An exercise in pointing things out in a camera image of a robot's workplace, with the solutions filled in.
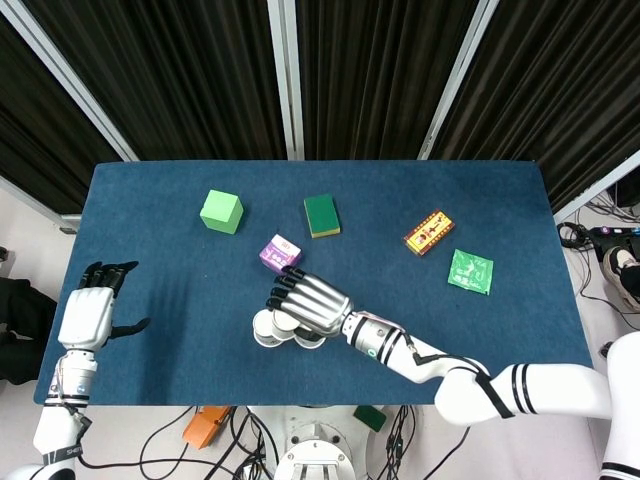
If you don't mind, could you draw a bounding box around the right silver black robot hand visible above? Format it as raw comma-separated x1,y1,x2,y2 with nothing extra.
265,267,353,342

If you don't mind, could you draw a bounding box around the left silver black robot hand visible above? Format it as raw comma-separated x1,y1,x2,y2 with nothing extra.
57,259,152,352

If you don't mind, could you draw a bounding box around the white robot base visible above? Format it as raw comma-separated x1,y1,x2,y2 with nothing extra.
247,405,374,480

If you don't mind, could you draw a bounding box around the purple white carton box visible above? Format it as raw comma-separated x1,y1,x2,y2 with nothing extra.
258,233,304,274

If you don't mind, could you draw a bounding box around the green yellow sponge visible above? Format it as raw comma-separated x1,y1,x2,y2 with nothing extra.
303,193,343,240

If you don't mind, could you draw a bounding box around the blue table cloth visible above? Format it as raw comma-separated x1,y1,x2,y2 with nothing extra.
33,159,594,407

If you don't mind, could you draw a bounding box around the dark green pad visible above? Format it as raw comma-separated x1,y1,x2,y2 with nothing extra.
352,405,389,433

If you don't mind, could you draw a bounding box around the yellow red printed box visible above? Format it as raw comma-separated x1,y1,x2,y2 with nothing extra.
402,208,457,257

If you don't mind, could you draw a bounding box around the light green foam cube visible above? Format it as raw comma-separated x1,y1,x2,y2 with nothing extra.
199,189,245,235

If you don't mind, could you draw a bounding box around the green sachet packet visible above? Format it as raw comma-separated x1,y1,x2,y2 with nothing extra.
446,248,495,295

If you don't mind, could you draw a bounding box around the orange box device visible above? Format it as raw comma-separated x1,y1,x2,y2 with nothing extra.
181,405,232,450

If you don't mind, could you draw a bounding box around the black curtain panel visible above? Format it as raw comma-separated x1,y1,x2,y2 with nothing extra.
294,0,482,161
428,0,640,214
22,0,290,162
0,14,122,216

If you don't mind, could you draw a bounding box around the white black sneaker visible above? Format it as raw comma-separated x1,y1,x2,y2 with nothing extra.
601,245,640,308

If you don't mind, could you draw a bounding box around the black power strip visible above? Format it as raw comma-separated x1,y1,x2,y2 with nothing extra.
589,225,640,251

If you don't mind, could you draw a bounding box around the white frame post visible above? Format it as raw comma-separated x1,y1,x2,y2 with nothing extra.
266,0,306,161
0,174,82,235
552,148,640,224
417,0,501,161
0,0,140,162

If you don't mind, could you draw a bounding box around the black floor cable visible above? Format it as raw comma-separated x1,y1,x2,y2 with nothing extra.
79,405,236,480

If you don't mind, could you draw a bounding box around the black cable bundle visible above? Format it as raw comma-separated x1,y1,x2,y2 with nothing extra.
380,405,424,480

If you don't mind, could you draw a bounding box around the coiled black cable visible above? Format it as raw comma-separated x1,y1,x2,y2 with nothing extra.
556,221,594,249

